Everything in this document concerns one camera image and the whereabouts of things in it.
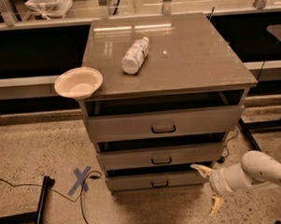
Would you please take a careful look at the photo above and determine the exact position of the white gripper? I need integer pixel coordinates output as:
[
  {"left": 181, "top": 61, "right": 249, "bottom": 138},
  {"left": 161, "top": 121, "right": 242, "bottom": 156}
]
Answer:
[{"left": 190, "top": 163, "right": 240, "bottom": 217}]

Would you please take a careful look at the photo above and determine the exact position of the grey drawer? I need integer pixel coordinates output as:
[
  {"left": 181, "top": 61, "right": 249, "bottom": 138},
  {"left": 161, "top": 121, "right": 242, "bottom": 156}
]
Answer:
[
  {"left": 85, "top": 105, "right": 244, "bottom": 143},
  {"left": 105, "top": 170, "right": 206, "bottom": 192},
  {"left": 96, "top": 142, "right": 225, "bottom": 171}
]

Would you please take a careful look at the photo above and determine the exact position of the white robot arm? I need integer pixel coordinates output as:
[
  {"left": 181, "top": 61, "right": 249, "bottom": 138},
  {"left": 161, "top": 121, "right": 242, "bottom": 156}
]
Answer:
[{"left": 190, "top": 151, "right": 281, "bottom": 217}]

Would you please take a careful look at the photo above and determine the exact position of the grey drawer cabinet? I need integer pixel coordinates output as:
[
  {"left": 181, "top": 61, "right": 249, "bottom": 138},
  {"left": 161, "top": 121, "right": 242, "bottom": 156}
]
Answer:
[{"left": 75, "top": 9, "right": 263, "bottom": 197}]

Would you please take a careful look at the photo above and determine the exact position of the black stand leg right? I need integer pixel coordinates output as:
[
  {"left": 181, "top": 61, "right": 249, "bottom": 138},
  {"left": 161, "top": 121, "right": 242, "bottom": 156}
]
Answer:
[{"left": 238, "top": 119, "right": 260, "bottom": 151}]

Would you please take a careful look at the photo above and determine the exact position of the black stand leg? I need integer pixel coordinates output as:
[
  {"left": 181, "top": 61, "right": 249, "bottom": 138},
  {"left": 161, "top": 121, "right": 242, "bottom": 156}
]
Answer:
[
  {"left": 0, "top": 175, "right": 55, "bottom": 224},
  {"left": 238, "top": 119, "right": 260, "bottom": 151}
]

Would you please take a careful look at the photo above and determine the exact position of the blue tape cross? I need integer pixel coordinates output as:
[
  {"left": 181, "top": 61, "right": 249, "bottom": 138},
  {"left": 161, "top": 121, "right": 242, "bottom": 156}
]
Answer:
[{"left": 68, "top": 166, "right": 91, "bottom": 195}]

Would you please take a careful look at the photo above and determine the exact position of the clear plastic water bottle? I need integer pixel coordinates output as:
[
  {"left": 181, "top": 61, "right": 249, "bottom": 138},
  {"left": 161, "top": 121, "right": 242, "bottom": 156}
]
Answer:
[{"left": 121, "top": 37, "right": 149, "bottom": 75}]

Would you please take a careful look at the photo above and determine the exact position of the black stand leg left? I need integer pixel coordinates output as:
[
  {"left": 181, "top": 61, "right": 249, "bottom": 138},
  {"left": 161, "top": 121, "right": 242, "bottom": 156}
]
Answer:
[{"left": 0, "top": 175, "right": 55, "bottom": 224}]

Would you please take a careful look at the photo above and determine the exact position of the white paper bowl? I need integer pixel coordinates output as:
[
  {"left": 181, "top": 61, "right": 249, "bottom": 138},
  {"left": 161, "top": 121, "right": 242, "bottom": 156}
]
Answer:
[{"left": 54, "top": 67, "right": 103, "bottom": 100}]

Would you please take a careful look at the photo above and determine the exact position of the clear plastic bag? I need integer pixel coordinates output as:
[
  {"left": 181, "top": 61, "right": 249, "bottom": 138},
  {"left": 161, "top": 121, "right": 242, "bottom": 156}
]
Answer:
[{"left": 24, "top": 0, "right": 73, "bottom": 19}]

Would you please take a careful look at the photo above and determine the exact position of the thin cable behind cabinet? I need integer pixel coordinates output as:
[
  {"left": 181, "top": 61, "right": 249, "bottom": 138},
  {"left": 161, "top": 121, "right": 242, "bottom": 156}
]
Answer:
[{"left": 215, "top": 127, "right": 241, "bottom": 164}]

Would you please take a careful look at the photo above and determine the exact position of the black floor cable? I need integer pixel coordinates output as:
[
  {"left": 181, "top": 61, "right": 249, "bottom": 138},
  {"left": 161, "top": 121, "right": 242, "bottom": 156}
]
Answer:
[{"left": 0, "top": 169, "right": 108, "bottom": 224}]

